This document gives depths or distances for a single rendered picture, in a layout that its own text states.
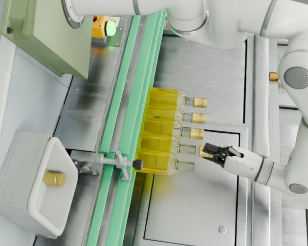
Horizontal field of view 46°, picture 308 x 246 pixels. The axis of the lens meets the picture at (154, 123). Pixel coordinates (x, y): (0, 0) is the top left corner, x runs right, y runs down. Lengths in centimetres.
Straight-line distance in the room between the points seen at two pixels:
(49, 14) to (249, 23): 41
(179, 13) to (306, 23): 27
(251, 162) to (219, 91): 45
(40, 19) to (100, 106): 36
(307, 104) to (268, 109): 59
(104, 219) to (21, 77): 44
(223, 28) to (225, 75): 67
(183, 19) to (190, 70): 65
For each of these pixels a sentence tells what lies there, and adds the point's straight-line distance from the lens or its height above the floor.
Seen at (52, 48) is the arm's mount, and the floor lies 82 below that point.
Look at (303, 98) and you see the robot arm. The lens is 79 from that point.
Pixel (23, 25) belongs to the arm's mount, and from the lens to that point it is 77.
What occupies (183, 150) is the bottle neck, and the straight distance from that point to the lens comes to 110.
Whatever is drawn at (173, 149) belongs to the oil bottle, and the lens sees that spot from 109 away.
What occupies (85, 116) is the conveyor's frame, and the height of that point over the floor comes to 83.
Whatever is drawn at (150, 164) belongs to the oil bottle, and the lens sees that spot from 106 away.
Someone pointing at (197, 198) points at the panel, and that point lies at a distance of 119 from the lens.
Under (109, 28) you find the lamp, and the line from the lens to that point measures 115.
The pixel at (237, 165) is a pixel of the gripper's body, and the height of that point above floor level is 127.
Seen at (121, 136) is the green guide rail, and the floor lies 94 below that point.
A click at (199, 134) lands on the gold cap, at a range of 113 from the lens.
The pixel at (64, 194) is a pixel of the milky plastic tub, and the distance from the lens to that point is 97.
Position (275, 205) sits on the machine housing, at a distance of 125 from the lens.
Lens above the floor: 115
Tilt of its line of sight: 7 degrees down
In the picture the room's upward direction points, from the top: 96 degrees clockwise
